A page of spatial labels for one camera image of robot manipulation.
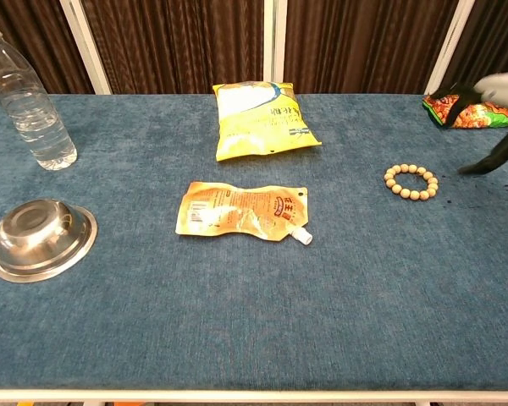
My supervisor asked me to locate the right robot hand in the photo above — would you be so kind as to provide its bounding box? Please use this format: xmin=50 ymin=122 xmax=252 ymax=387
xmin=424 ymin=70 xmax=508 ymax=176

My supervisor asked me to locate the wooden bead bracelet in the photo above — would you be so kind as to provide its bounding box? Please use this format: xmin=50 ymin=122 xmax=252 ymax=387
xmin=384 ymin=164 xmax=440 ymax=201

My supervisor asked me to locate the green orange snack bag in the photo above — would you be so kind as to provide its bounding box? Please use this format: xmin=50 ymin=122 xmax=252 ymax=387
xmin=422 ymin=94 xmax=508 ymax=130

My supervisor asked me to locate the brown curtain panel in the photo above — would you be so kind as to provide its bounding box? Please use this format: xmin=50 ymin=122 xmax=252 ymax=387
xmin=439 ymin=0 xmax=508 ymax=92
xmin=80 ymin=0 xmax=266 ymax=96
xmin=284 ymin=0 xmax=461 ymax=96
xmin=0 ymin=0 xmax=96 ymax=106

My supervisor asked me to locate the yellow snack bag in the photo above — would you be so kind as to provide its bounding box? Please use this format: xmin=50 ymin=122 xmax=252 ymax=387
xmin=212 ymin=80 xmax=323 ymax=163

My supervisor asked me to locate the orange spout pouch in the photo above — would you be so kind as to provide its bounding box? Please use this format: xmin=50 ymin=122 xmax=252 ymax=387
xmin=174 ymin=181 xmax=313 ymax=246

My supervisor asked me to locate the blue table cloth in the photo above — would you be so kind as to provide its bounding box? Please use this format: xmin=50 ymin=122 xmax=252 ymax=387
xmin=0 ymin=93 xmax=508 ymax=392

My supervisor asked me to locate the clear plastic water bottle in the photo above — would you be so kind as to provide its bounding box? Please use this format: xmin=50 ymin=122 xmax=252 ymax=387
xmin=0 ymin=16 xmax=79 ymax=172

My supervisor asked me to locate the stainless steel bowl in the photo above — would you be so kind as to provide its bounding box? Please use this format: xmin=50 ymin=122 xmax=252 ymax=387
xmin=0 ymin=198 xmax=99 ymax=283

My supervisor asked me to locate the white partition post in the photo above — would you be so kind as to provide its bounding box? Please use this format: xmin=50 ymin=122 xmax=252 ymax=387
xmin=422 ymin=0 xmax=478 ymax=96
xmin=59 ymin=0 xmax=113 ymax=96
xmin=262 ymin=0 xmax=289 ymax=85

